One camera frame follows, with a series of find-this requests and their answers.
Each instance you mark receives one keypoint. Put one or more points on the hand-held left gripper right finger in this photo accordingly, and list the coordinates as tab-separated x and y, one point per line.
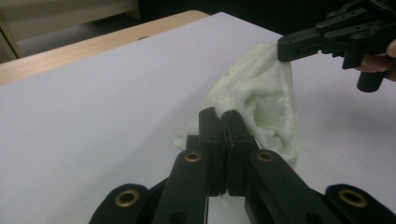
236	146

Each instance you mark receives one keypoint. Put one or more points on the light green baby shirt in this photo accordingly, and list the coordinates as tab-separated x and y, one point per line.
267	102

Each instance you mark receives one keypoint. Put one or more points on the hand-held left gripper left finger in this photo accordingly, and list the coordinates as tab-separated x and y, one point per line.
214	149

